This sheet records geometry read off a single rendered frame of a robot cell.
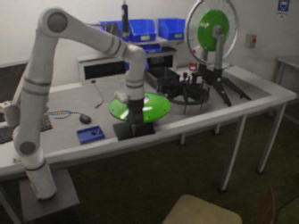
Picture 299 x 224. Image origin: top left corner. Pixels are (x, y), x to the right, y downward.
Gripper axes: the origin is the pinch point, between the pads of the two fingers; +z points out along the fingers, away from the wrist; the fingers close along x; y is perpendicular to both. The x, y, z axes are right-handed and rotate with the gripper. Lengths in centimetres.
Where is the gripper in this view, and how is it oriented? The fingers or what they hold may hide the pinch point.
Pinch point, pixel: (131, 134)
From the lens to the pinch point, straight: 96.3
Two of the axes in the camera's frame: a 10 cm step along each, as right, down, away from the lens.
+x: -5.1, -4.2, 7.5
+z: 0.0, 8.7, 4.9
